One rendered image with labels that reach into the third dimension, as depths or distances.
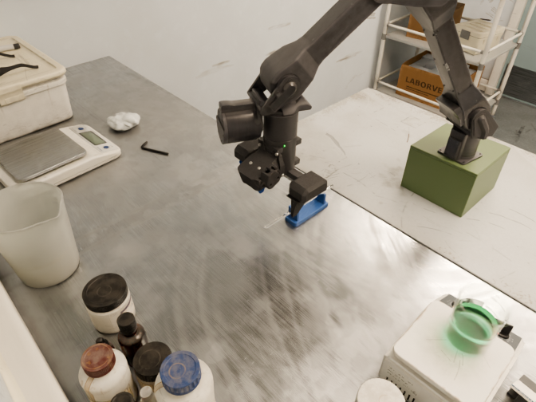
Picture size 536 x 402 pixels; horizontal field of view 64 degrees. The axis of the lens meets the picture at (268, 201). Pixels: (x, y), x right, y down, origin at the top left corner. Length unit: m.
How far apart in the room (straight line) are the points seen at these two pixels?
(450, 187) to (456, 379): 0.45
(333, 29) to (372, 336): 0.47
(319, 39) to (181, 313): 0.48
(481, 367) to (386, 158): 0.61
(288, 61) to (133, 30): 1.18
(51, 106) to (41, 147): 0.19
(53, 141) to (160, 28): 0.82
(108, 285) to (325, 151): 0.63
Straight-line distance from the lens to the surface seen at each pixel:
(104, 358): 0.61
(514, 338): 0.76
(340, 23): 0.68
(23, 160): 1.13
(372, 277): 0.81
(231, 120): 0.67
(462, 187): 0.95
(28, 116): 1.31
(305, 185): 0.71
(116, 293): 0.72
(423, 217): 0.96
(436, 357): 0.64
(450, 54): 0.81
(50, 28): 1.66
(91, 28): 1.71
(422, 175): 0.98
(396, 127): 1.25
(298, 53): 0.67
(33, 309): 0.85
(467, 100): 0.87
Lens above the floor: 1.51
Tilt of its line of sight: 40 degrees down
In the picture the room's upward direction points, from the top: straight up
